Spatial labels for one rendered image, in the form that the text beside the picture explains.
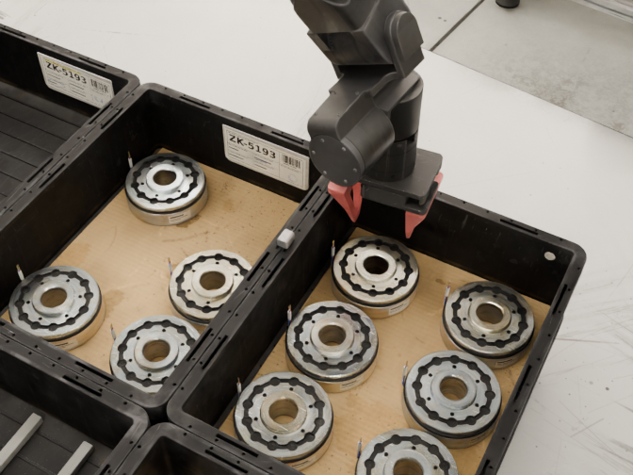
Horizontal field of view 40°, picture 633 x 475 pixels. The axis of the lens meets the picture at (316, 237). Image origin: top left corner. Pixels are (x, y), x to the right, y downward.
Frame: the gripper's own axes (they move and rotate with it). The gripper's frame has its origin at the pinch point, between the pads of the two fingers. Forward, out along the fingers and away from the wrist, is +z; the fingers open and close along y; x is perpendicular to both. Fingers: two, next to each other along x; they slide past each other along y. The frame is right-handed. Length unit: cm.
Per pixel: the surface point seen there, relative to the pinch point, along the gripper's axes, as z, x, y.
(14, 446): 9.6, -35.2, -27.0
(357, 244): 8.4, 2.4, -3.7
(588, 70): 97, 163, 12
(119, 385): 0.8, -28.9, -16.6
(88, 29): 24, 44, -72
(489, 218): 1.8, 6.5, 10.6
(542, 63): 97, 161, -1
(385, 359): 11.5, -9.7, 4.4
